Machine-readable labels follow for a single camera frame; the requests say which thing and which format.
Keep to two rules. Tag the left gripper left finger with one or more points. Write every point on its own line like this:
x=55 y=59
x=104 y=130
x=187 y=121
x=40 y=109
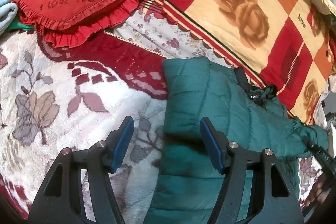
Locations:
x=60 y=196

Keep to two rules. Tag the small floral bed sheet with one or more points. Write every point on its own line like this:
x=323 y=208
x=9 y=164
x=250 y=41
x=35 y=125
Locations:
x=165 y=38

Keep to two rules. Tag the red cream rose blanket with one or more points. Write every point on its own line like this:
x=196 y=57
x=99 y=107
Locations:
x=281 y=42

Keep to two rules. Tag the light blue cloth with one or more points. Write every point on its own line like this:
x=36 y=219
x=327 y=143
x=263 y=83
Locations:
x=8 y=11

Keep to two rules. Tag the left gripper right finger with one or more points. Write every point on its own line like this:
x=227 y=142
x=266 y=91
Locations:
x=255 y=188

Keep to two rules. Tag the white floral plush blanket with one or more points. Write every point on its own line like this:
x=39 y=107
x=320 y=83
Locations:
x=53 y=98

